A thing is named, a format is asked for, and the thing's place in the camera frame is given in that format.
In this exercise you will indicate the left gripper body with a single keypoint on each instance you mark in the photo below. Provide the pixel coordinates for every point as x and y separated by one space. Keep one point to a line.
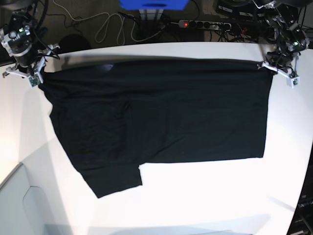
281 63

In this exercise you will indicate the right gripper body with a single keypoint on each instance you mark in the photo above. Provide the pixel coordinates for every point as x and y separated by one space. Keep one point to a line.
30 63

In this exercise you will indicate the black T-shirt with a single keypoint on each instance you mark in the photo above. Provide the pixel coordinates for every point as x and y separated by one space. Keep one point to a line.
112 118

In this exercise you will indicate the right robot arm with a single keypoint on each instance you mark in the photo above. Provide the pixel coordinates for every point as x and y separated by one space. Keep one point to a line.
22 38

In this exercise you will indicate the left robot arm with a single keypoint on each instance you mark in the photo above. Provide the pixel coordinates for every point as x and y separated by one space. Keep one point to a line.
289 37

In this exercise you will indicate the grey power strip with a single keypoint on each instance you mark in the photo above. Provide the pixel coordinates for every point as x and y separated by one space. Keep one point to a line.
205 25

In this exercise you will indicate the blue box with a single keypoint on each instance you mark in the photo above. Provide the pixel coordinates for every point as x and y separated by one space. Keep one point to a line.
153 4

